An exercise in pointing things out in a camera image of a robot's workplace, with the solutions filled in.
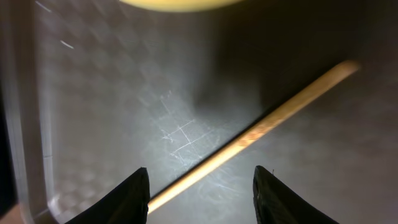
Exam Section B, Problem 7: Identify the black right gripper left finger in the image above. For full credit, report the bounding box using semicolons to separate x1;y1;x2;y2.
67;167;150;224

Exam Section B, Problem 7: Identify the yellow plate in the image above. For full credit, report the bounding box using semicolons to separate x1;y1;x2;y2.
121;0;242;12

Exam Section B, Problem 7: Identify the wooden chopstick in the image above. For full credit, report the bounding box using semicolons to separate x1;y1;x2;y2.
148;60;360;213

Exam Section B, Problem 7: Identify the brown serving tray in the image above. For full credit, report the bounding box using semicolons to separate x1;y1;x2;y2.
1;1;397;223

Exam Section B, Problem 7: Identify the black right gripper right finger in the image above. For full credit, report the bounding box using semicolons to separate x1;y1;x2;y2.
252;166;337;224

